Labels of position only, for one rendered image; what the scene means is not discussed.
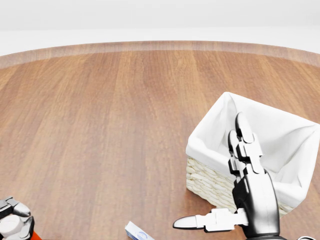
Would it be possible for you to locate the red ketchup bottle white cap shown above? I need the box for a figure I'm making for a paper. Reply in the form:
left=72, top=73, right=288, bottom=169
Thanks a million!
left=0, top=215, right=43, bottom=240

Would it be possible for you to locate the white wicker basket cloth liner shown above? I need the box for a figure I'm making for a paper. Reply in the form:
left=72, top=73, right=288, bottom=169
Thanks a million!
left=185, top=91, right=320, bottom=219

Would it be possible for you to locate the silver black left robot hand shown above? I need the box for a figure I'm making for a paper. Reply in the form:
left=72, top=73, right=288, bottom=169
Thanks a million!
left=0, top=196, right=35, bottom=240

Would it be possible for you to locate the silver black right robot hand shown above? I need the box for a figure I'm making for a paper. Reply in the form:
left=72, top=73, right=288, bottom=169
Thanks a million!
left=173, top=111, right=281, bottom=237

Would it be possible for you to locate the white blue printed box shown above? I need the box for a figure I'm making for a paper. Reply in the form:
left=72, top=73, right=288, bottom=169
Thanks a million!
left=124, top=220, right=156, bottom=240

